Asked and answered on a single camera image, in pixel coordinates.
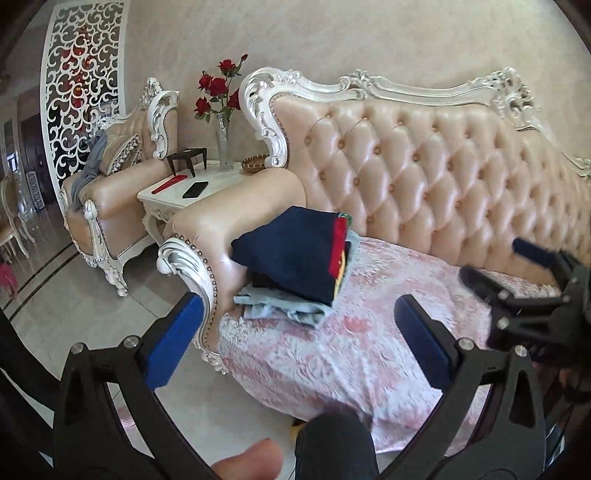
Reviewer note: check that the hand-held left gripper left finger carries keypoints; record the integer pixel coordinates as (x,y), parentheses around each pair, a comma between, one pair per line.
(178,337)

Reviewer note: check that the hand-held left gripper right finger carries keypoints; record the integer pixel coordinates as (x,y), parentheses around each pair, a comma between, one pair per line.
(425,341)

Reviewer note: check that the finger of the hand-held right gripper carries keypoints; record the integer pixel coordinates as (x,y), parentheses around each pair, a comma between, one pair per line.
(494,295)
(533,250)

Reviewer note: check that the navy garment with yellow marks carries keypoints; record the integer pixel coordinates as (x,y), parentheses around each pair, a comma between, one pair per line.
(286,244)

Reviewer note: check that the stack of folded clothes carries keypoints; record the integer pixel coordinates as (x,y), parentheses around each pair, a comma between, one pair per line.
(286,314)

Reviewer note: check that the person's left hand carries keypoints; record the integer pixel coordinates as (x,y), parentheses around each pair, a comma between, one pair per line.
(249,461)

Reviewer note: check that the pink floral blanket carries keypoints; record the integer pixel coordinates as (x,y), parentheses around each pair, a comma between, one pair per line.
(323,360)

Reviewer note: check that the black folded cloth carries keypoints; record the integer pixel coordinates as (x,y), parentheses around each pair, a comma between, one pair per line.
(265,279)

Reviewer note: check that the person's dark trouser leg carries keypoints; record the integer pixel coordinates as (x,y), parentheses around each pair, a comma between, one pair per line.
(337,447)

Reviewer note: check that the beige leather armchair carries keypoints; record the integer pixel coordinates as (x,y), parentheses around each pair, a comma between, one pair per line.
(120,203)

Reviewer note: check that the beige tufted leather sofa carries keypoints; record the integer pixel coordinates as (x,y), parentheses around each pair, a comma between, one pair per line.
(415,161)

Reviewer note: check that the black smartphone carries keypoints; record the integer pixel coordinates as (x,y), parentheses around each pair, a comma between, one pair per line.
(195,189)

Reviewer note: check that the flat red case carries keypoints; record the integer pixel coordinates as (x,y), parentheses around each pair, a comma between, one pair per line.
(168,183)

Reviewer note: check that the white carved side table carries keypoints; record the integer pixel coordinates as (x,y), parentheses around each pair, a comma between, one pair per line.
(217,180)

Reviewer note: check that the small red object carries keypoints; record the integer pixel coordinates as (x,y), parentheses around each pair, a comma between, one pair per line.
(5,277)

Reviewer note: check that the small black stand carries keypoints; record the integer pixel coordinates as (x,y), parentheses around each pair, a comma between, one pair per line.
(187,153)

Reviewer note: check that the woven basket tray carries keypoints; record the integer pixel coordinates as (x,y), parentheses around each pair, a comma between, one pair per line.
(255,164)

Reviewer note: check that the fringed armchair pillow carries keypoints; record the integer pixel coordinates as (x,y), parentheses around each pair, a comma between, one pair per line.
(121,152)

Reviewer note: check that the clear glass vase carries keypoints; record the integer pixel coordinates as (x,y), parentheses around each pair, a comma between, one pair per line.
(225,147)

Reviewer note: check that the grey cloth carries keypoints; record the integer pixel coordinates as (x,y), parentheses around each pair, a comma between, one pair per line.
(92,161)

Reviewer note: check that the white dining chair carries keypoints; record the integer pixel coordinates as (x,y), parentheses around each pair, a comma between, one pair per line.
(9,230)

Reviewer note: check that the red rose bouquet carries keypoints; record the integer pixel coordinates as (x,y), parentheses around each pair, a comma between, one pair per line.
(217,85)

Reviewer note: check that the white scrollwork partition screen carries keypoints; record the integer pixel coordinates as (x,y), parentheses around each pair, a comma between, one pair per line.
(83,69)

